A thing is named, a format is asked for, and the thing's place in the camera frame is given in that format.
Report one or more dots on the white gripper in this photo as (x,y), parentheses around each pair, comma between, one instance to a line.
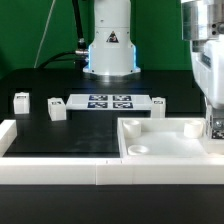
(203,27)

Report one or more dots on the white U-shaped fence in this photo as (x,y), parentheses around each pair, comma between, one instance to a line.
(104,171)

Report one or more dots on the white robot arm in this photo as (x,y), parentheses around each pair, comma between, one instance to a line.
(112,54)

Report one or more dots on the white marker base plate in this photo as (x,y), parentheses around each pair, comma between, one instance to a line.
(108,102)

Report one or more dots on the white square tabletop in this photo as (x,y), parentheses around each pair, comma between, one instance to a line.
(162,137)

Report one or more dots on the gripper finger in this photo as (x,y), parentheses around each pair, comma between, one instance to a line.
(217,120)

